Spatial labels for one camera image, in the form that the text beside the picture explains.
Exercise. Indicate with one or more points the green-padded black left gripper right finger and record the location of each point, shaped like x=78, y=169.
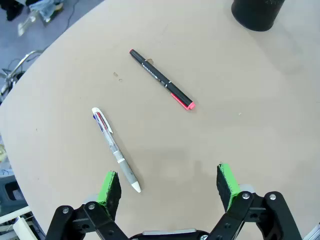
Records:
x=226, y=182

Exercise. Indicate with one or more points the green-padded black left gripper left finger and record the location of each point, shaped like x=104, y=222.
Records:
x=110, y=190

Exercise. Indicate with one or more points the white multicolour ballpoint pen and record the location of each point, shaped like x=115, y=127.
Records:
x=117, y=152

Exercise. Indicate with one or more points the black highlighter pen pink caps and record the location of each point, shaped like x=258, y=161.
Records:
x=160, y=77

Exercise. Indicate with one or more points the black round pen holder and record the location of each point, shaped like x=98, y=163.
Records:
x=255, y=15

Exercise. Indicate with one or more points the white box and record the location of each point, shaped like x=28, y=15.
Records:
x=23, y=226

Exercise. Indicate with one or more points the grey plastic crate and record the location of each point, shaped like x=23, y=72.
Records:
x=11, y=192

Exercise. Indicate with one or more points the aluminium frame rail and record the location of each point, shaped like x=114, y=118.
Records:
x=313, y=232

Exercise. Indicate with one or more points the chrome metal frame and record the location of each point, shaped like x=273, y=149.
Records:
x=22, y=61

